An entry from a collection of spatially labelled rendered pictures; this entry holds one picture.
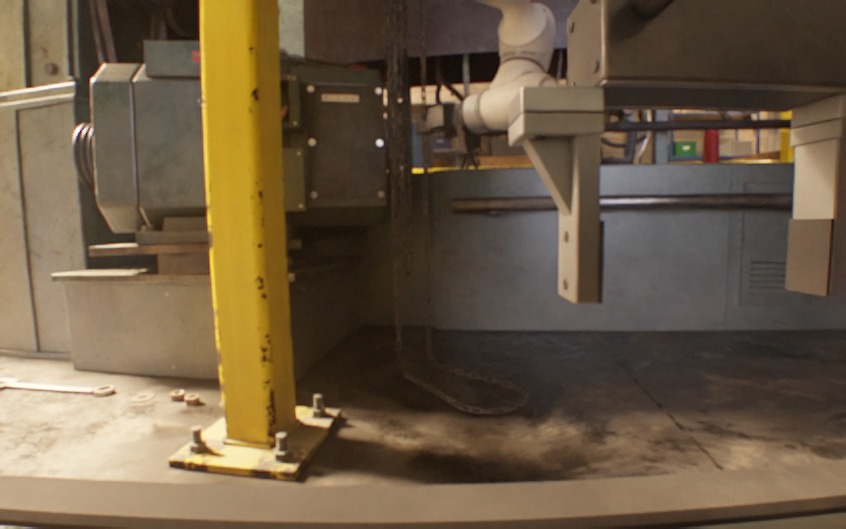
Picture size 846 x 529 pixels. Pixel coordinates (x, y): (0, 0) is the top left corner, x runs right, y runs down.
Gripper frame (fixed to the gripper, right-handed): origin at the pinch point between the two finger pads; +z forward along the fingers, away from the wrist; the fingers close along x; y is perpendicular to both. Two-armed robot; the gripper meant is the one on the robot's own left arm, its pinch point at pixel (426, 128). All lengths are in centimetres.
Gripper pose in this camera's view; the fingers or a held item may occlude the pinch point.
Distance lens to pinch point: 115.0
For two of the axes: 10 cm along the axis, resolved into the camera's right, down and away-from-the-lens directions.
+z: -6.5, -0.6, 7.6
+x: -7.6, 0.8, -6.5
